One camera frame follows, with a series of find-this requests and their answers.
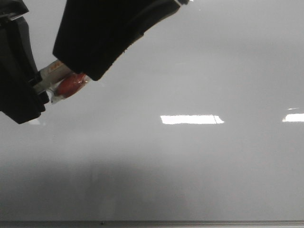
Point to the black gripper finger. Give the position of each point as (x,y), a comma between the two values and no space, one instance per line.
(18,72)
(94,33)

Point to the red and white marker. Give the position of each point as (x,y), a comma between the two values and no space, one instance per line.
(60,81)

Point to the white glossy whiteboard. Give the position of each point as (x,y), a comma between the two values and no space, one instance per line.
(200,119)

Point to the grey aluminium whiteboard frame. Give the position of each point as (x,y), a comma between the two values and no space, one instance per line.
(154,224)

